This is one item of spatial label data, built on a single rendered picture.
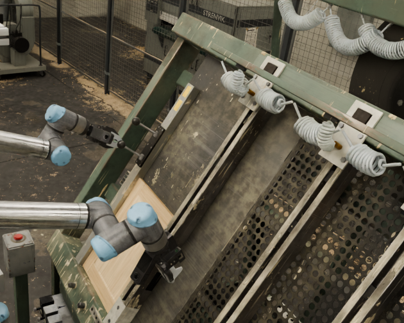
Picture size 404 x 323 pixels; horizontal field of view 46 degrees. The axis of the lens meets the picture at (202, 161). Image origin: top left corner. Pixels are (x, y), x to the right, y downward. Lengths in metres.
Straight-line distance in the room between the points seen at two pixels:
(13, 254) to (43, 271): 1.27
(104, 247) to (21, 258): 1.11
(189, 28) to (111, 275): 1.11
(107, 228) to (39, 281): 2.23
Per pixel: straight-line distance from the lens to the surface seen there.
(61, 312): 2.30
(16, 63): 7.12
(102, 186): 2.38
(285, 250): 1.47
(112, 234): 1.34
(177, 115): 2.07
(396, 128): 1.39
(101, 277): 2.16
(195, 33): 2.13
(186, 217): 1.77
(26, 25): 7.24
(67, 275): 2.32
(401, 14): 1.96
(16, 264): 2.42
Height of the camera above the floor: 2.38
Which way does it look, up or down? 27 degrees down
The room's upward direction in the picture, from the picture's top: 9 degrees clockwise
